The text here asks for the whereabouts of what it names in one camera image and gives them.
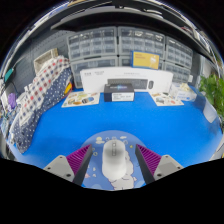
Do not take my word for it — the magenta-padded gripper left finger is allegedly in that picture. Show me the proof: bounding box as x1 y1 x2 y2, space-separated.
43 143 94 187

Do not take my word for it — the colourful sticker sheet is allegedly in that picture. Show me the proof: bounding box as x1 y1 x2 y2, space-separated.
149 91 185 108
61 91 101 108

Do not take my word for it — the navy dotted cloth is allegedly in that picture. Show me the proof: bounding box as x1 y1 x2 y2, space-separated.
11 66 74 154

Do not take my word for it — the dark wall shelf unit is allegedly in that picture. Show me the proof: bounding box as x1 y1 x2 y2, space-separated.
49 0 221 59

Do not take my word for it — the yellow card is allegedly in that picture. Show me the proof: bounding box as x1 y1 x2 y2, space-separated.
130 50 161 70

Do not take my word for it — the round blue cartoon mouse pad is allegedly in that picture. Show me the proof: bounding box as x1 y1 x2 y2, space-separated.
80 129 148 192

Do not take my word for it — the white and blue tissue box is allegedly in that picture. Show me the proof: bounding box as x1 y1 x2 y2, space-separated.
169 82 198 102

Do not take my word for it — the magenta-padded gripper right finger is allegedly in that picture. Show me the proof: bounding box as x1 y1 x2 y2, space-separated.
134 143 184 185

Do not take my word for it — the grey computer mouse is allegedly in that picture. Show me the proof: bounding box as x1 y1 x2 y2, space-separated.
101 139 128 179

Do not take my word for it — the white checked cloth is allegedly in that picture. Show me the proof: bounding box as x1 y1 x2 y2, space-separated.
16 54 71 126

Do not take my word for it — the small black box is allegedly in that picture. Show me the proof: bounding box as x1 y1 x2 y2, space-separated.
103 83 136 103

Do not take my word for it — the green plant in white pot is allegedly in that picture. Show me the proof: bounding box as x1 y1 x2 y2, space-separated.
199 73 224 128

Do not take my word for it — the long white keyboard box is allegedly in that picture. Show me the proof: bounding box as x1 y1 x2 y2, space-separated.
79 67 174 94

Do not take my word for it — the beige woven basket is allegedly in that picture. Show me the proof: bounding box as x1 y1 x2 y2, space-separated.
33 48 59 74

